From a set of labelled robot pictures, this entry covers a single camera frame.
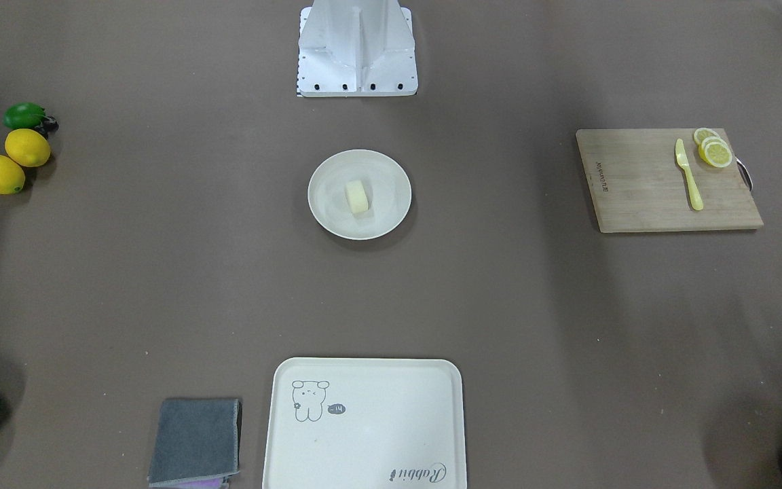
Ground cream round plate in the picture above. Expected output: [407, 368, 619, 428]
[307, 149, 413, 240]

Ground cream rectangular tray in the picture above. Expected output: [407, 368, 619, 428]
[263, 358, 468, 488]

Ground bamboo cutting board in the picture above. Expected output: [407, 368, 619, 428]
[575, 129, 764, 233]

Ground grey folded cloth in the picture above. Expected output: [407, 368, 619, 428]
[148, 397, 241, 488]

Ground yellow plastic knife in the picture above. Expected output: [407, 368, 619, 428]
[674, 139, 704, 211]

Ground lemon slice back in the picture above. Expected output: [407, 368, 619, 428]
[693, 127, 721, 146]

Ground dark cherries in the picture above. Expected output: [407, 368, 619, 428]
[33, 115, 59, 139]

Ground yellow lemon far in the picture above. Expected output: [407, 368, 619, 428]
[4, 129, 52, 168]

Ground green lime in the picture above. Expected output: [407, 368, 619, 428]
[3, 103, 47, 130]

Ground white camera post base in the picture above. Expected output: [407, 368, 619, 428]
[296, 1, 419, 97]

